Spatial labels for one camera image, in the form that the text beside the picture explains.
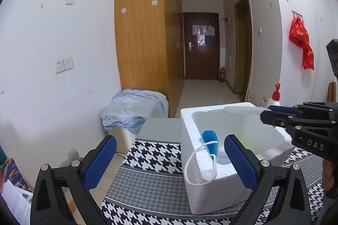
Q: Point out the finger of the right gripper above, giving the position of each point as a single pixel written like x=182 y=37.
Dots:
x=287 y=110
x=277 y=119

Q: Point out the white foam roll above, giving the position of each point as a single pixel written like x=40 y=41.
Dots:
x=244 y=110

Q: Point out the white wall socket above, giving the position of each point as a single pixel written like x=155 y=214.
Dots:
x=63 y=65

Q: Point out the wooden wardrobe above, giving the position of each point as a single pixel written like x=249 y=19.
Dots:
x=149 y=46

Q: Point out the red fire extinguisher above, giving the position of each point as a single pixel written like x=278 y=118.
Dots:
x=222 y=75

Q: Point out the white red pump bottle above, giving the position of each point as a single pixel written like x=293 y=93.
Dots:
x=274 y=100

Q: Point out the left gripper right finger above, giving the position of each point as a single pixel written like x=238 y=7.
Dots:
x=243 y=160

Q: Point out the white styrofoam box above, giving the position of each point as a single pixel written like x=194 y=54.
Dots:
x=267 y=142

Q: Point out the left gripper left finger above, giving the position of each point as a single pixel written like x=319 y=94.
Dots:
x=96 y=162

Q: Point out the blue surgical face mask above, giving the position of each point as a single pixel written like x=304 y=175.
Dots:
x=210 y=143

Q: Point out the right hand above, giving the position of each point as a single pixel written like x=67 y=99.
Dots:
x=328 y=178

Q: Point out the houndstooth table mat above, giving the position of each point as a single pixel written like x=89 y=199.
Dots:
x=149 y=188

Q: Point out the wooden boards against wall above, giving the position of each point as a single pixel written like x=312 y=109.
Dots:
x=331 y=92

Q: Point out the light blue cloth cover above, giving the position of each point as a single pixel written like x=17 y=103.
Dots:
x=130 y=108

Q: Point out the dark brown door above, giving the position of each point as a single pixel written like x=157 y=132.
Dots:
x=201 y=45

